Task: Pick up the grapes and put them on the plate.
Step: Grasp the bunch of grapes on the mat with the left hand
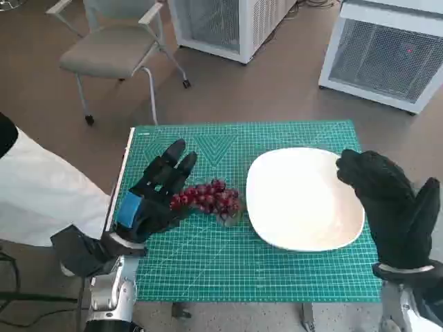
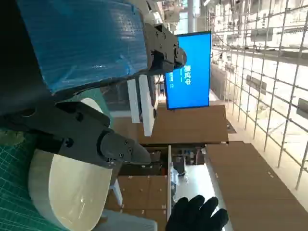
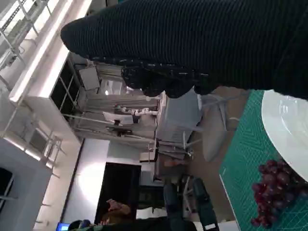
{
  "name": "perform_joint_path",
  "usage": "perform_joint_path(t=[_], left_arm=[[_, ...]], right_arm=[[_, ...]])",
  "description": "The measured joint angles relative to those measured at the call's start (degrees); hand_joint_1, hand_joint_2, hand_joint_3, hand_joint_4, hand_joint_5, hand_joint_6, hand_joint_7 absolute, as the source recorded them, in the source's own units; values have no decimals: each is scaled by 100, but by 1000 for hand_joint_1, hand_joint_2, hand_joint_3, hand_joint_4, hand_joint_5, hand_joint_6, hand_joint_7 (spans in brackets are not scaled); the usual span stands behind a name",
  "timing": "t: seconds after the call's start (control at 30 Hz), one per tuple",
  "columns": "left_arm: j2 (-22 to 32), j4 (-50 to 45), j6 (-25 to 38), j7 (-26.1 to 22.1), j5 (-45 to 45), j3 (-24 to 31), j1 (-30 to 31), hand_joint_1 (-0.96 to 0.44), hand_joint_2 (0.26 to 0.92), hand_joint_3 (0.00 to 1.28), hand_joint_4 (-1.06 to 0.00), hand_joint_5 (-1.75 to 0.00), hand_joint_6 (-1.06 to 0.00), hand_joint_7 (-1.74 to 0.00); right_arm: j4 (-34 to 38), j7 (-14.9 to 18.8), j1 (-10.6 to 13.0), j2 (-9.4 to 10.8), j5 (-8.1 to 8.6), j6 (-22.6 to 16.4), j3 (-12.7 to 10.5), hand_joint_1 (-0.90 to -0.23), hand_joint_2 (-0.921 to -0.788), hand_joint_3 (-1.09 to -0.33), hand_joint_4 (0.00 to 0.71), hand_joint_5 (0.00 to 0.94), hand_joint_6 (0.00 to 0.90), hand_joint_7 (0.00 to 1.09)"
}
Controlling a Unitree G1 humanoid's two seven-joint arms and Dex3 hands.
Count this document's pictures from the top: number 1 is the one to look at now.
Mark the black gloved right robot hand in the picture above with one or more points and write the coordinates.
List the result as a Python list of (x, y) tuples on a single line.
[(391, 204)]

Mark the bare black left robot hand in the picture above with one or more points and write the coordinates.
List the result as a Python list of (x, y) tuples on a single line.
[(155, 211)]

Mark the red toy grape bunch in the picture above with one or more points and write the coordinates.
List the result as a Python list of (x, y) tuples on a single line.
[(211, 198)]

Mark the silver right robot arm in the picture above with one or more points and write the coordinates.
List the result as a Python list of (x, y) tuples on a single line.
[(401, 297)]

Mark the white plate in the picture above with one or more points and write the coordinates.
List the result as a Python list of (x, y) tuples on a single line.
[(301, 200)]

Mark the white table edge strip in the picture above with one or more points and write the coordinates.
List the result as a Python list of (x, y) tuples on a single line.
[(119, 180)]

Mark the green cutting mat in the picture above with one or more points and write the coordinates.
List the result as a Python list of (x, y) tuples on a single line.
[(225, 269)]

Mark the metal table clamp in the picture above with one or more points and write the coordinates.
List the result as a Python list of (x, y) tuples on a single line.
[(307, 316), (181, 310)]

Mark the person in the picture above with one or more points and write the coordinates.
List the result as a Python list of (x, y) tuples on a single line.
[(45, 193)]

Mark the white mesh cabinet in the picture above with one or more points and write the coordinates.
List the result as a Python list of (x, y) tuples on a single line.
[(380, 58), (221, 27)]

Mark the grey chair with castors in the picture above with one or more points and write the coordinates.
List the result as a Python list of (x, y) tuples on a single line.
[(110, 52)]

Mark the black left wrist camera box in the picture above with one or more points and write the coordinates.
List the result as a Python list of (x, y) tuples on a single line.
[(79, 252)]

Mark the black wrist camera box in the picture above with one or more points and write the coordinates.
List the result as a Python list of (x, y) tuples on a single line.
[(431, 302), (79, 252)]

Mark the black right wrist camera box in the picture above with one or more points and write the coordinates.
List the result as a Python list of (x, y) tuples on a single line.
[(431, 302)]

